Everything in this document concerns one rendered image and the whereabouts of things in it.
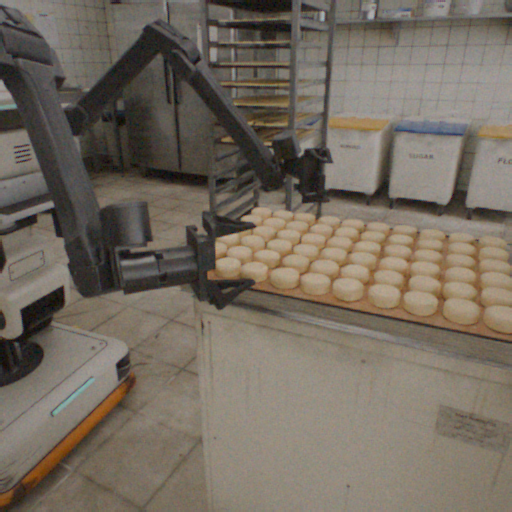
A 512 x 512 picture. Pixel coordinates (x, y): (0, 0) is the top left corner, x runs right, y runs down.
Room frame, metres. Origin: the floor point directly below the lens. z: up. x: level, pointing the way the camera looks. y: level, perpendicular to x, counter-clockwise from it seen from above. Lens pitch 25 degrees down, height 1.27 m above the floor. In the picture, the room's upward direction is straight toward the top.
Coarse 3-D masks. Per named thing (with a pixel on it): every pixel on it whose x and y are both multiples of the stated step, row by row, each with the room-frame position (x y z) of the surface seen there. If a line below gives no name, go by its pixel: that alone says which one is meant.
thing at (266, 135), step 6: (258, 132) 2.59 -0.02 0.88; (264, 132) 2.64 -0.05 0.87; (270, 132) 2.59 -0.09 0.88; (276, 132) 2.66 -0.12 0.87; (282, 132) 2.60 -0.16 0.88; (300, 132) 2.66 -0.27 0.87; (306, 132) 2.58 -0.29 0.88; (228, 138) 2.38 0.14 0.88; (264, 138) 2.38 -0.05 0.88; (270, 138) 2.39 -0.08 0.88; (300, 138) 2.44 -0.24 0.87; (270, 144) 2.25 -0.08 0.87
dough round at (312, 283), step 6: (306, 276) 0.68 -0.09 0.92; (312, 276) 0.68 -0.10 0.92; (318, 276) 0.68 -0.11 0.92; (324, 276) 0.68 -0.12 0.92; (306, 282) 0.66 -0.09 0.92; (312, 282) 0.66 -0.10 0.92; (318, 282) 0.66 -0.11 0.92; (324, 282) 0.66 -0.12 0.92; (330, 282) 0.66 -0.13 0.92; (306, 288) 0.65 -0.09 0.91; (312, 288) 0.65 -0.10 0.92; (318, 288) 0.64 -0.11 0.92; (324, 288) 0.65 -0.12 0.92; (312, 294) 0.65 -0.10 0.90; (318, 294) 0.64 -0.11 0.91
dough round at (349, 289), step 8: (344, 280) 0.66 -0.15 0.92; (352, 280) 0.66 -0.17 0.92; (336, 288) 0.64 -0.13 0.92; (344, 288) 0.63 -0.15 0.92; (352, 288) 0.63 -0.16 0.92; (360, 288) 0.64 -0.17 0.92; (336, 296) 0.64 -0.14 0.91; (344, 296) 0.63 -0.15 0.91; (352, 296) 0.63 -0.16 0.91; (360, 296) 0.63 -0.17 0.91
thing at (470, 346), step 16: (256, 304) 0.71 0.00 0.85; (272, 304) 0.70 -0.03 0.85; (288, 304) 0.69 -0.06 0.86; (304, 304) 0.67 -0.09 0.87; (320, 320) 0.66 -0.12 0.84; (336, 320) 0.65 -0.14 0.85; (352, 320) 0.64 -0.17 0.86; (368, 320) 0.63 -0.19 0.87; (384, 320) 0.62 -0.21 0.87; (400, 336) 0.61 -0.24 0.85; (416, 336) 0.60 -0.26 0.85; (432, 336) 0.59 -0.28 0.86; (448, 336) 0.58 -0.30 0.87; (464, 336) 0.57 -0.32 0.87; (464, 352) 0.57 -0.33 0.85; (480, 352) 0.56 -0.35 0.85; (496, 352) 0.55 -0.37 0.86
